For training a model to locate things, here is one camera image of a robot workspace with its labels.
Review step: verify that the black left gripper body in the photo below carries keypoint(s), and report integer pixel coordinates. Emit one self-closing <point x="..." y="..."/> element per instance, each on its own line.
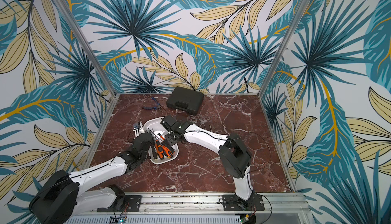
<point x="145" y="157"/>

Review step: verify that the aluminium front rail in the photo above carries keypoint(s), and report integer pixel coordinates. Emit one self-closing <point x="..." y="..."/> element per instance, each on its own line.
<point x="206" y="208"/>

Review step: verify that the black plastic tool case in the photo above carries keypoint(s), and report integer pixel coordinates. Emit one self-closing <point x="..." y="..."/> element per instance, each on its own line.
<point x="185" y="99"/>

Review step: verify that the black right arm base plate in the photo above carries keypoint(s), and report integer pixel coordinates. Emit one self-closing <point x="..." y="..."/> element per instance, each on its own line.
<point x="243" y="202"/>

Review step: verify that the aluminium frame post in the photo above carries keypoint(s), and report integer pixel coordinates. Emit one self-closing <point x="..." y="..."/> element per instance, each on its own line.
<point x="283" y="45"/>
<point x="74" y="27"/>

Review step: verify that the aluminium frame post left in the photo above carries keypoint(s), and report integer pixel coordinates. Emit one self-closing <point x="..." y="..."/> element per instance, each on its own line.
<point x="74" y="27"/>

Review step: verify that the aluminium frame post right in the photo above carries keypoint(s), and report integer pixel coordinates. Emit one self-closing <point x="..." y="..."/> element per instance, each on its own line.
<point x="283" y="45"/>

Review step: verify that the white plastic storage box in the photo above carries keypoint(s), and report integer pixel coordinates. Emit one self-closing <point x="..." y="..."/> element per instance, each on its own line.
<point x="158" y="132"/>

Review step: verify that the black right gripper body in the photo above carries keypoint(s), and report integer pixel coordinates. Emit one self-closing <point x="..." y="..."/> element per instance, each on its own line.
<point x="170" y="134"/>

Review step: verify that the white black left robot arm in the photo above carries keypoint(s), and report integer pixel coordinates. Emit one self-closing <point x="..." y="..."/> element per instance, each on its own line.
<point x="65" y="195"/>

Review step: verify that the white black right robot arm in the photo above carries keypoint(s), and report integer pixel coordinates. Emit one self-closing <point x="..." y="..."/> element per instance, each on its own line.
<point x="233" y="153"/>

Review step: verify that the blue black cutting pliers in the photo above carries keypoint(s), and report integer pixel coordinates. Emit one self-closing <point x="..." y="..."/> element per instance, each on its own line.
<point x="156" y="106"/>

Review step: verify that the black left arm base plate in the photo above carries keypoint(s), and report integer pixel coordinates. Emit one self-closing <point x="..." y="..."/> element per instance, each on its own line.
<point x="127" y="203"/>

